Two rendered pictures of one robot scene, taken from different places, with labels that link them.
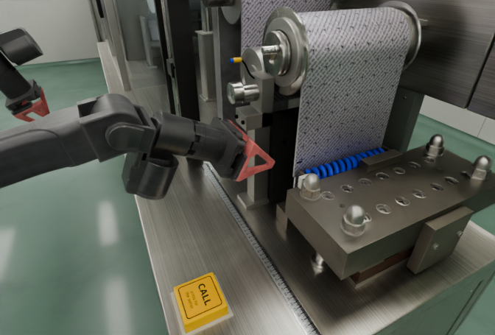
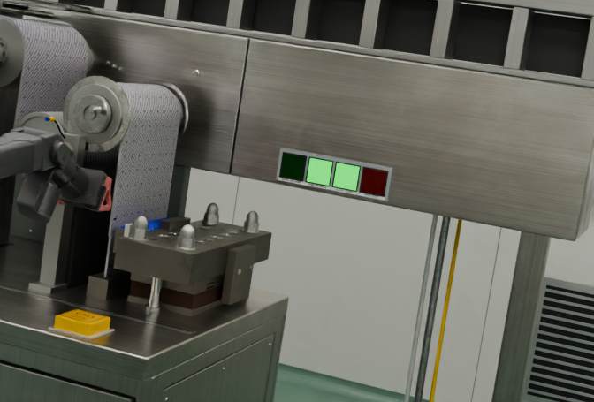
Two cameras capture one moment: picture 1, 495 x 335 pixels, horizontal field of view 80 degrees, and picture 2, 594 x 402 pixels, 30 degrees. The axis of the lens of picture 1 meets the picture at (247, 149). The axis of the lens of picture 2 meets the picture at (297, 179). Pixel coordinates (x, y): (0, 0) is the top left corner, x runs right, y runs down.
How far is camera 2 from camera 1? 1.71 m
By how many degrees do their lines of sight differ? 48
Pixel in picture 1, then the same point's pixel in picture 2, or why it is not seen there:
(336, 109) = (140, 168)
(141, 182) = (42, 201)
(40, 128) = (20, 140)
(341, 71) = (143, 132)
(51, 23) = not seen: outside the picture
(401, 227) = (216, 246)
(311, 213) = (150, 244)
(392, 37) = (171, 109)
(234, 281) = not seen: hidden behind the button
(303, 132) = (119, 186)
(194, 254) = (37, 314)
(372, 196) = not seen: hidden behind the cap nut
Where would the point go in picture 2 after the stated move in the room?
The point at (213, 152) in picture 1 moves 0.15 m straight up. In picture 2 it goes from (83, 182) to (94, 99)
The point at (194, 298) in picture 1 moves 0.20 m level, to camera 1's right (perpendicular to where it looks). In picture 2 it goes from (80, 316) to (173, 310)
